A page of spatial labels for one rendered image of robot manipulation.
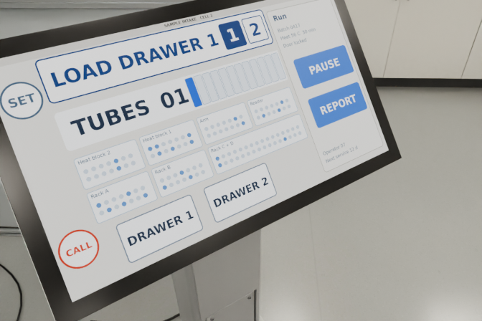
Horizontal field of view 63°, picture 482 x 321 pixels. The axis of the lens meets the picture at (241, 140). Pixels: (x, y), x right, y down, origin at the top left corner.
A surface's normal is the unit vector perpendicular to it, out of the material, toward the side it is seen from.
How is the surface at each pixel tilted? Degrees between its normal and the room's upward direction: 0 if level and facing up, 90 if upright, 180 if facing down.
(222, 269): 90
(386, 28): 90
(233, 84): 50
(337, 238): 1
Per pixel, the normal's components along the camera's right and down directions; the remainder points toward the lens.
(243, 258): 0.52, 0.51
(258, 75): 0.39, -0.13
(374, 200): -0.02, -0.80
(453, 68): -0.06, 0.60
